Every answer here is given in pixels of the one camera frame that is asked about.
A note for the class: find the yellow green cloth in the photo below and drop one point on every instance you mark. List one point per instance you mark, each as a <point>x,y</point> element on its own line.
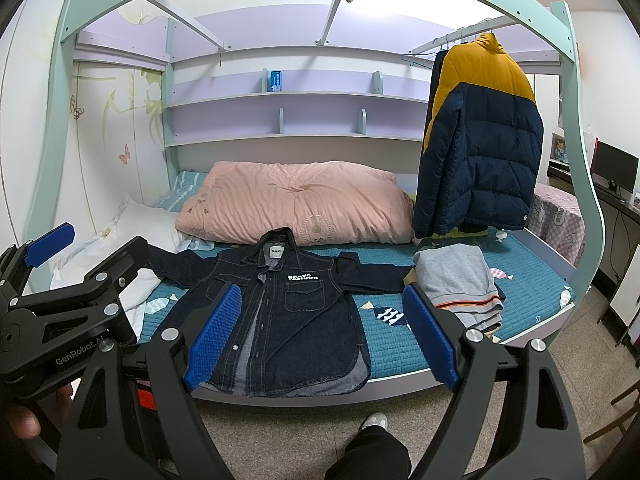
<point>460,233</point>

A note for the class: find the white pillow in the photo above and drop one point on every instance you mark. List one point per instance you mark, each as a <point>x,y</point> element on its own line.
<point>137,222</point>

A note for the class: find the white blanket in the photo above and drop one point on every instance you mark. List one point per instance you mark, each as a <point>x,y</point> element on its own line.
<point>135,290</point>

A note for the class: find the person's left hand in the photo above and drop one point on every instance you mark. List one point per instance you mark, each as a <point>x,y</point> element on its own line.
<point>22,422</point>

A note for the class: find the black computer monitor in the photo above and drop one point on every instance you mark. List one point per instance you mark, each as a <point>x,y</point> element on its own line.
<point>615,162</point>

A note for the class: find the light blue striped pillow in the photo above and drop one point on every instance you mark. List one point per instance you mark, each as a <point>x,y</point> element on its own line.
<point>187,185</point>

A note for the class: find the small blue box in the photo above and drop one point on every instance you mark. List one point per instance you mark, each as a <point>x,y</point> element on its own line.
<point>276,81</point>

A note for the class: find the folded grey garment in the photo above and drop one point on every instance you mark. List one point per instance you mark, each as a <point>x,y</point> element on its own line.
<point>477,322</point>

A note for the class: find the pink quilt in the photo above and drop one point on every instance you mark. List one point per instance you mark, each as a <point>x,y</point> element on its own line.
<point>300,195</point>

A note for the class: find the mint green loft bed frame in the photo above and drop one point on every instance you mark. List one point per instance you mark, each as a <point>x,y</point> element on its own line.
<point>567,85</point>

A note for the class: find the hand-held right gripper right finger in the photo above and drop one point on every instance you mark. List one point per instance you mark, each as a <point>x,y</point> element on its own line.
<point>430,340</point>

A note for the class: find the grey and blue striped sweatshirt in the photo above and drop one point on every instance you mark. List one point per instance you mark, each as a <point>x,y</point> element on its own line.
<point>450,272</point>

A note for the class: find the white cabinet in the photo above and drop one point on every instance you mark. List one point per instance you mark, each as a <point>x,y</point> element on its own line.
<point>625,305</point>

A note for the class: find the yellow and navy puffer jacket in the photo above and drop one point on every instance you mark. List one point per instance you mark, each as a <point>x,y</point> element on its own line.
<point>480,160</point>

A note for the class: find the dark desk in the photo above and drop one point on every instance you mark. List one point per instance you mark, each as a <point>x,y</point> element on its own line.
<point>622,207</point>

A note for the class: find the person's leg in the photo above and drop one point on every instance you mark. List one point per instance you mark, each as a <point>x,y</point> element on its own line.
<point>370,455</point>

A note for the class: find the white shoe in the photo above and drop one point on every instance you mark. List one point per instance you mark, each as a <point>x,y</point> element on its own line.
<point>375,421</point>

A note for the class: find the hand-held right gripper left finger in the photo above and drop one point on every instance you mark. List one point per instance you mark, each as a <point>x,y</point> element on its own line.
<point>220,335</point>

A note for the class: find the pink printed tablecloth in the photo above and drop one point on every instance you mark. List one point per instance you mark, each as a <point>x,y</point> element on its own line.
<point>557,220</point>

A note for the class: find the dark denim jacket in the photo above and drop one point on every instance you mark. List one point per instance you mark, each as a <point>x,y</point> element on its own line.
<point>300,310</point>

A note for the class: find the picture frame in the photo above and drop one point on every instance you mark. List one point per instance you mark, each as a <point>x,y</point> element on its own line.
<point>559,149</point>

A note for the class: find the teal quilted bed mat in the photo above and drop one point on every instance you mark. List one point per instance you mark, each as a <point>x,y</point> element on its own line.
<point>530,285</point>

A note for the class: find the white clothes rail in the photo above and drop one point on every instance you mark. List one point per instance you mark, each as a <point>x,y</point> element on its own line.
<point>440,40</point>

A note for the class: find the dark hanging garment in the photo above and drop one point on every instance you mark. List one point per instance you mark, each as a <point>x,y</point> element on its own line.
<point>436,80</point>

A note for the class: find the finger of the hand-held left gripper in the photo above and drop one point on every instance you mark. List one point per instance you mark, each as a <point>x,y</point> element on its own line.
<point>50,245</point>
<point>110,272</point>

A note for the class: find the lavender shelf unit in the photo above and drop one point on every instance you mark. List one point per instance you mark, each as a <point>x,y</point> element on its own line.
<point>300,115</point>

